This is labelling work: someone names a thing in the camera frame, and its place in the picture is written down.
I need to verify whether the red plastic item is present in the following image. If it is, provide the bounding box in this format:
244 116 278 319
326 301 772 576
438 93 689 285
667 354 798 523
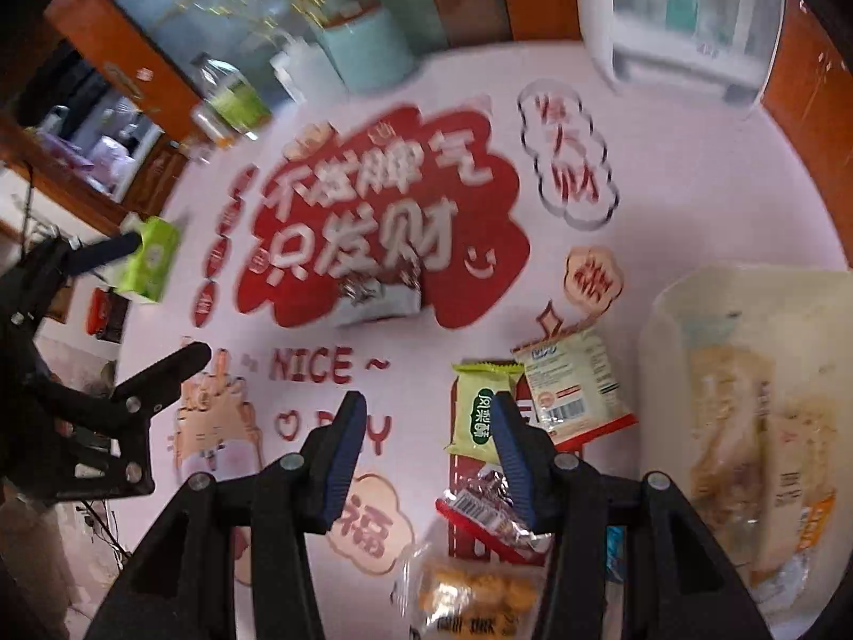
86 286 129 342

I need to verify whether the black white snack packet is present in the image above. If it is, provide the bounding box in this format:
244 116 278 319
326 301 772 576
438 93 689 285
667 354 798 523
333 265 424 329

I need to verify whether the large clear pastry packet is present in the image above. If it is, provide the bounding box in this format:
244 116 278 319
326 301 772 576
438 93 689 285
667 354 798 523
683 340 777 548

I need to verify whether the red foil snack packet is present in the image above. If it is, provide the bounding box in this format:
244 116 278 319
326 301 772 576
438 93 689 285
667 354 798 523
434 467 554 554

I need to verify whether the clear packet of fried snacks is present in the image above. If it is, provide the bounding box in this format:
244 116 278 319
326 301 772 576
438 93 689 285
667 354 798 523
393 543 551 640

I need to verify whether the white countertop sterilizer appliance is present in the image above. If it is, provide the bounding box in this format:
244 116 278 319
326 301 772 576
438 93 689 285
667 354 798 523
569 0 791 108

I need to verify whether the white plastic bin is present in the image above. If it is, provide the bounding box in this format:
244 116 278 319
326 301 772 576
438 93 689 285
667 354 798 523
638 265 850 621

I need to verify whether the green tissue box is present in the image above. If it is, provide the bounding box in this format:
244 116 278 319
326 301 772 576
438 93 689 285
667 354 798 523
110 215 184 304

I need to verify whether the printed pink tablecloth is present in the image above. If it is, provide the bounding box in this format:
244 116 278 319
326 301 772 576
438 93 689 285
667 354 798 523
110 36 847 640

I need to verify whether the white red barcode packet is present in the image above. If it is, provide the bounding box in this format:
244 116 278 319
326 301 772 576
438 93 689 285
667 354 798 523
512 325 639 447

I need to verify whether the mint canister with brown lid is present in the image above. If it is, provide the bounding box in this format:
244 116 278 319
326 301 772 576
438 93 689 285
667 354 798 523
316 3 424 95

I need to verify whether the small blue snack packet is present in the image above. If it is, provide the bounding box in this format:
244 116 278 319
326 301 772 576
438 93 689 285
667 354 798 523
603 525 626 580

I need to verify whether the green snack packet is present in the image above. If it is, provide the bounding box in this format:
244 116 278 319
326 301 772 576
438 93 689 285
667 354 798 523
445 360 527 464

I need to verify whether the green label glass bottle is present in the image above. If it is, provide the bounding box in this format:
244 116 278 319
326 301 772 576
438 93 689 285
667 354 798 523
192 53 274 142

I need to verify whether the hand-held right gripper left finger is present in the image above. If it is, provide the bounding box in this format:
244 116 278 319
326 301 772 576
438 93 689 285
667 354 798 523
83 390 369 640

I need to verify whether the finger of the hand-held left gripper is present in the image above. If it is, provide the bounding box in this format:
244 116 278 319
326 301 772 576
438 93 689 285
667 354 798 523
105 341 213 498
23 230 145 282

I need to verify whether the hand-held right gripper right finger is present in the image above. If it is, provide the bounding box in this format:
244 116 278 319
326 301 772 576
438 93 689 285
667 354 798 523
489 392 774 640

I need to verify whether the white plastic bottle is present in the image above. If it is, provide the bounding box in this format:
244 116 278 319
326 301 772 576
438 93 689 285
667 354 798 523
270 36 348 108

